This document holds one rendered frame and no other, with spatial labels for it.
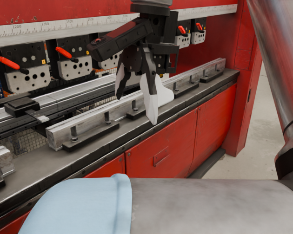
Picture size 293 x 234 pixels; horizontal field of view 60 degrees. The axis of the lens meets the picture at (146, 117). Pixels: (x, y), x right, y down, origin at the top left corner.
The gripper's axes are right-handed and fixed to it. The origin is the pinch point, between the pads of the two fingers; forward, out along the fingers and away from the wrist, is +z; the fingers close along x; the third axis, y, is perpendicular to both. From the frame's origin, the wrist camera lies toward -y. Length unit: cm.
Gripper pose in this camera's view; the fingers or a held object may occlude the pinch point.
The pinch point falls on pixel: (130, 112)
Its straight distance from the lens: 51.5
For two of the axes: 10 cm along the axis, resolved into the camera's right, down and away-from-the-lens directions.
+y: 8.5, -1.1, 5.2
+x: -5.2, -3.6, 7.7
